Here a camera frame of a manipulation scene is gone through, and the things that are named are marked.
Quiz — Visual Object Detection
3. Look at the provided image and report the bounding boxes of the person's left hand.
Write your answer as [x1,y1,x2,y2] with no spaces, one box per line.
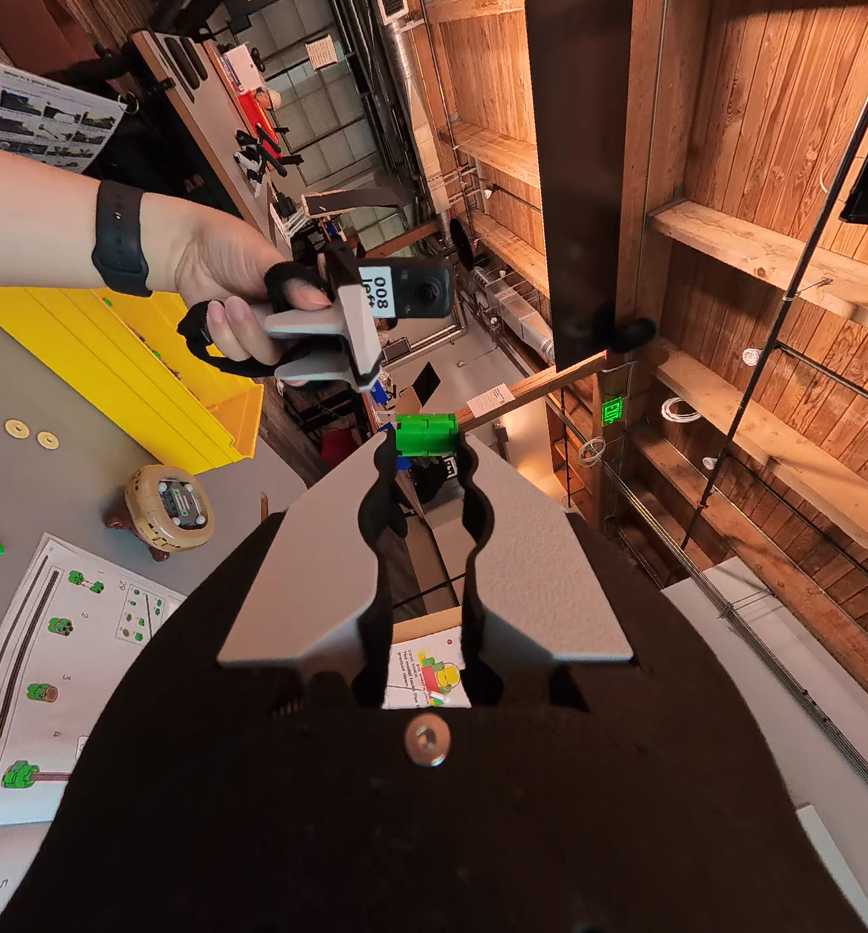
[144,193,334,365]

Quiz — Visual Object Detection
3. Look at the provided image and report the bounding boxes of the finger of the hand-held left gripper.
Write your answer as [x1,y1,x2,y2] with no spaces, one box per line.
[334,283,386,393]

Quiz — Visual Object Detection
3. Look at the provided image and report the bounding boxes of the black vertical panel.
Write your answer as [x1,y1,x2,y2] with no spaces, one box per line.
[524,0,658,358]

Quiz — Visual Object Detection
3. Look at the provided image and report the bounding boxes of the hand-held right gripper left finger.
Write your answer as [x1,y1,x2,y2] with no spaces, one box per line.
[217,430,400,707]

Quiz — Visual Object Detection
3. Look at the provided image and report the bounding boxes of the yellow plastic bin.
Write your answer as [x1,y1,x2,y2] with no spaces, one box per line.
[0,286,265,476]

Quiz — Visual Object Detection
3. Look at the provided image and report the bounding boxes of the tan round brick toy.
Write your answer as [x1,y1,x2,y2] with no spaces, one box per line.
[105,464,216,563]

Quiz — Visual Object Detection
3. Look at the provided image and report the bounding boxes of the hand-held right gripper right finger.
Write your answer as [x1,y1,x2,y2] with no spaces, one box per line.
[460,435,637,707]

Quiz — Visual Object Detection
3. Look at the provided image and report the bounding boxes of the wall poster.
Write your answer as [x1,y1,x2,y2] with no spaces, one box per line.
[0,61,126,173]

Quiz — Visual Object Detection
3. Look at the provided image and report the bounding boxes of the printed instruction sheet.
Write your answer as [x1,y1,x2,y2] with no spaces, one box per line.
[383,628,473,710]

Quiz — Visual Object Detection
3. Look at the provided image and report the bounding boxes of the grey desk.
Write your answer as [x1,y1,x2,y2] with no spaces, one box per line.
[0,299,312,933]

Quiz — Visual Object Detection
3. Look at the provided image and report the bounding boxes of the green toy brick piece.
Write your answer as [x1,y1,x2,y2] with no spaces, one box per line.
[395,413,459,459]

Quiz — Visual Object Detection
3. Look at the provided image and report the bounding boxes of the white instruction booklet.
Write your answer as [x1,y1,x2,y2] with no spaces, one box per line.
[0,534,188,829]

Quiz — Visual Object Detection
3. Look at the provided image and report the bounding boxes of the black wristband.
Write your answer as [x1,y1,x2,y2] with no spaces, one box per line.
[90,179,153,298]

